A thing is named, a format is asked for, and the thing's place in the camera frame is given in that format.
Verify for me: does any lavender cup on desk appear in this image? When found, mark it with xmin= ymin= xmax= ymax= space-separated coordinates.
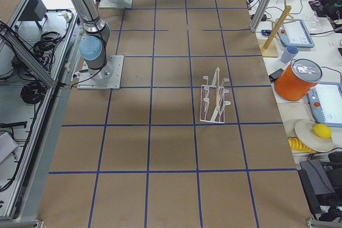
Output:
xmin=280 ymin=45 xmax=299 ymax=64

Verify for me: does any black power adapter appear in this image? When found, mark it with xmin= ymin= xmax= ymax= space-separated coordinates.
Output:
xmin=268 ymin=68 xmax=284 ymax=82

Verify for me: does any wooden mug tree stand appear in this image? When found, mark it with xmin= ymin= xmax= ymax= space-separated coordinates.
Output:
xmin=261 ymin=0 xmax=294 ymax=58

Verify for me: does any orange canister with lid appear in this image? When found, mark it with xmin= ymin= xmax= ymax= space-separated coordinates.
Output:
xmin=274 ymin=59 xmax=323 ymax=101

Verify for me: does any beige plate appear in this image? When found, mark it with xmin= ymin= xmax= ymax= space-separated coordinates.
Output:
xmin=294 ymin=120 xmax=334 ymax=152

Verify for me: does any blue teach pendant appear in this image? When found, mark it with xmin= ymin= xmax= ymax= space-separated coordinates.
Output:
xmin=307 ymin=82 xmax=341 ymax=128
xmin=277 ymin=19 xmax=315 ymax=48

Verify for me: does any yellow lemon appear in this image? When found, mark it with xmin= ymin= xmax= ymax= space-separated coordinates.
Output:
xmin=313 ymin=123 xmax=332 ymax=139

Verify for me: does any white wire cup rack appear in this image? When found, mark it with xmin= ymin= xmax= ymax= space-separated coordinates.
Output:
xmin=199 ymin=67 xmax=231 ymax=124

